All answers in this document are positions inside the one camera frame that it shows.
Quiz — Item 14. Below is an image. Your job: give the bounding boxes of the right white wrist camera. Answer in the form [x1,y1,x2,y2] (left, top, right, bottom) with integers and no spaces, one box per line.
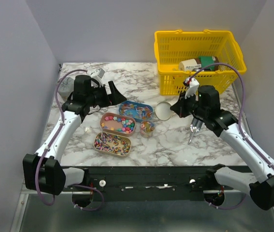
[183,77,199,99]

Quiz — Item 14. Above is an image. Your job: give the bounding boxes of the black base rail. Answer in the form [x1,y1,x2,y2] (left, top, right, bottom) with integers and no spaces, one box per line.
[30,165,254,202]

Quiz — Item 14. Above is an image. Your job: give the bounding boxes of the beige tray rainbow lollipops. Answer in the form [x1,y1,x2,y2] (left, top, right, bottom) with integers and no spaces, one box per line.
[93,132,132,158]

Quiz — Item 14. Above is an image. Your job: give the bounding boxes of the blue tray clear lollipops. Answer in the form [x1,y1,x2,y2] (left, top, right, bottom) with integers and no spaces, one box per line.
[119,101,153,122]

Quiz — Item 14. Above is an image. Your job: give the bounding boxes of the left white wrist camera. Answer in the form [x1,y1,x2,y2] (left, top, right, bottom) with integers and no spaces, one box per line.
[90,68,105,87]

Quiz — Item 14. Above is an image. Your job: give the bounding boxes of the grey drawstring pouch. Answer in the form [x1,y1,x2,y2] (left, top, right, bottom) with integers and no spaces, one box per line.
[57,77,74,101]

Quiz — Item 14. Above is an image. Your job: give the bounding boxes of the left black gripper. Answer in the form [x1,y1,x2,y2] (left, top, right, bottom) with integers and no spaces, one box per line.
[87,81,127,108]

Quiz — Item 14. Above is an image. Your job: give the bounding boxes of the aluminium frame rail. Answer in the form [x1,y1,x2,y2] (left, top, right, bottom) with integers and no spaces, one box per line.
[22,170,274,194]

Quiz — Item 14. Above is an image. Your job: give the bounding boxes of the green brown bottle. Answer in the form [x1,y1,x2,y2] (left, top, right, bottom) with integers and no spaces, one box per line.
[178,56,219,72]

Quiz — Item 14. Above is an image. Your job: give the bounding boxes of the yellow plastic basket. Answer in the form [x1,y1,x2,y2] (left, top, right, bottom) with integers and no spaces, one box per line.
[154,30,247,95]

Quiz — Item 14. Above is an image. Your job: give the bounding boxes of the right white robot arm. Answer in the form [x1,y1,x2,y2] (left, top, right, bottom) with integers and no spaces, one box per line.
[170,86,274,210]

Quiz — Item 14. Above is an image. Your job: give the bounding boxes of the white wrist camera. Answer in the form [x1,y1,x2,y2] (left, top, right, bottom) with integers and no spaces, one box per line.
[90,68,105,87]
[183,77,199,99]

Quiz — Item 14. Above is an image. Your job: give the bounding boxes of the silver metal scoop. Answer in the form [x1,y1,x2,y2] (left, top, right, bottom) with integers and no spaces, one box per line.
[188,118,203,144]

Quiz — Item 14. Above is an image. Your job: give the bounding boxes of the clear glass jar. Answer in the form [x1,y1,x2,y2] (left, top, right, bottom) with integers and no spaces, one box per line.
[140,121,155,138]

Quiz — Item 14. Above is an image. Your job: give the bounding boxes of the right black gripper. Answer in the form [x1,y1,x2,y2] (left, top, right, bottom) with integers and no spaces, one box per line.
[170,90,208,119]

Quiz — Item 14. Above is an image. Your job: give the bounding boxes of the pink tray star candies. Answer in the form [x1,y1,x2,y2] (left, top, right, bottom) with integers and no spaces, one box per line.
[100,112,136,137]

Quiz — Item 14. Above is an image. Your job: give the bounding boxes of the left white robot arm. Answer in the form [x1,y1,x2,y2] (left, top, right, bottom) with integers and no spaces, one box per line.
[23,75,126,195]

